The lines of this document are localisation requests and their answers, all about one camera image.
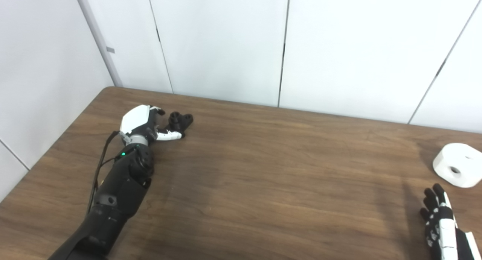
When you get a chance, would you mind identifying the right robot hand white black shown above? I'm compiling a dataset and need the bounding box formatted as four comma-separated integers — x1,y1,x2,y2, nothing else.
420,183,482,260

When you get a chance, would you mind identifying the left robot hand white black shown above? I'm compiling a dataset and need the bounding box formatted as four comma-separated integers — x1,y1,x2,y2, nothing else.
120,105,185,141

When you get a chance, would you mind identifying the black flanged holder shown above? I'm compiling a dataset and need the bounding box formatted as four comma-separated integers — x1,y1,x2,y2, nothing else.
168,112,194,135

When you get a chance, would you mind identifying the round white piece with hole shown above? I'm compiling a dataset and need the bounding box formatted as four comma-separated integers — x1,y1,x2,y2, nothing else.
433,143,482,188

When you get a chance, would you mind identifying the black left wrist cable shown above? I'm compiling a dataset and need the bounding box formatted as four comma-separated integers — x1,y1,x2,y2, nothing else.
86,131,123,215

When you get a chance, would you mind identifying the grey wall corner strip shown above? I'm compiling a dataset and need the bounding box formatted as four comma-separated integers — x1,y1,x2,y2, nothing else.
73,0,123,87

